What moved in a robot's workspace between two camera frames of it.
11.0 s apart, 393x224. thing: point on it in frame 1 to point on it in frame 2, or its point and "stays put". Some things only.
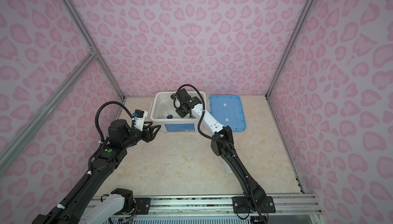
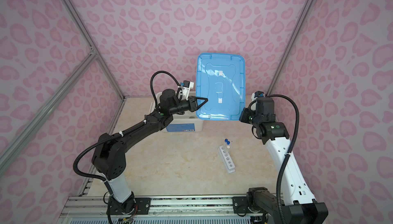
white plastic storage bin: (164, 117) stays put
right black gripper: (180, 113) to (245, 112)
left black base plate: (143, 206) stays put
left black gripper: (149, 136) to (193, 104)
